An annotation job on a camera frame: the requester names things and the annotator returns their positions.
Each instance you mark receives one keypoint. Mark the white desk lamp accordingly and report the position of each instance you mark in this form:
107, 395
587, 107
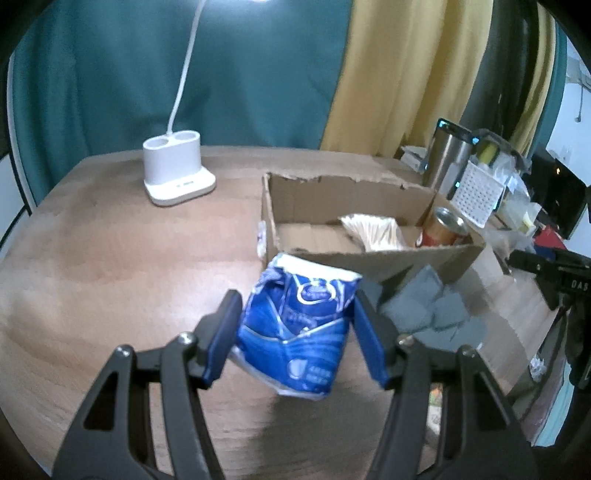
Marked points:
178, 170

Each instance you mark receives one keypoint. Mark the yellow curtain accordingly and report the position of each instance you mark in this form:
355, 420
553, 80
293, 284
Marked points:
482, 64

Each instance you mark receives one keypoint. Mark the cardboard box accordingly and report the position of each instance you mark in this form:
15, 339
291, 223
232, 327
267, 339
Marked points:
301, 218

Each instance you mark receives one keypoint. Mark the grey knitted sock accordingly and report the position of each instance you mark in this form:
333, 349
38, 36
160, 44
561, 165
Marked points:
420, 304

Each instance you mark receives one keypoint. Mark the red tin can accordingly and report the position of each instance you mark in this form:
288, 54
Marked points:
443, 227

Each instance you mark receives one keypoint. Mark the yellow green sponge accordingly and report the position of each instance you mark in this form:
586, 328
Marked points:
487, 151

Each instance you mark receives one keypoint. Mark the clear plastic bag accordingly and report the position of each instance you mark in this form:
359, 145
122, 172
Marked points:
517, 210

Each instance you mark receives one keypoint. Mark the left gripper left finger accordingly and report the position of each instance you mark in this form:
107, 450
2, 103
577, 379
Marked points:
110, 436

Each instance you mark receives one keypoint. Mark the white perforated basket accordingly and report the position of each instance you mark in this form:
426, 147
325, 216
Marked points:
477, 195

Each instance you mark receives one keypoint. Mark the teal curtain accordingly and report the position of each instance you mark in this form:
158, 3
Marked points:
95, 77

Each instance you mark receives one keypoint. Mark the blue tissue pack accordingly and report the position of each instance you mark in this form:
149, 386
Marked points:
295, 325

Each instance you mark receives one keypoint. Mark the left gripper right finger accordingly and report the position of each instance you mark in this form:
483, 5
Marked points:
480, 436

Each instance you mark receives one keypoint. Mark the steel travel mug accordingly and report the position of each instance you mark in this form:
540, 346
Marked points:
449, 150

